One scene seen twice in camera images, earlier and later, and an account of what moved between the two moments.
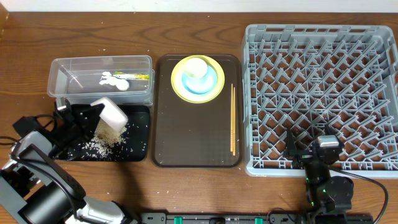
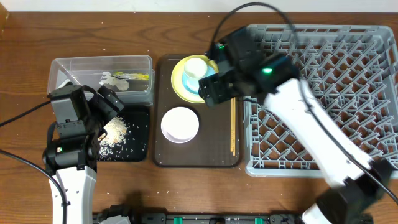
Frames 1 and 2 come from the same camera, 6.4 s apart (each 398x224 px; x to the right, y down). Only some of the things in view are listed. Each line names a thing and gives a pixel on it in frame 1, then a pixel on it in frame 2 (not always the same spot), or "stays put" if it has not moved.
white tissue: x=107 y=78 stays put
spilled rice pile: x=104 y=142 stays put
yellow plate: x=178 y=88 stays put
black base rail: x=256 y=218 stays put
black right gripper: x=305 y=157 to x=212 y=93
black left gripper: x=76 y=125 to x=94 y=131
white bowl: x=112 y=114 to x=180 y=124
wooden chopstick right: x=234 y=119 stays put
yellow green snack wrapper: x=130 y=76 stays put
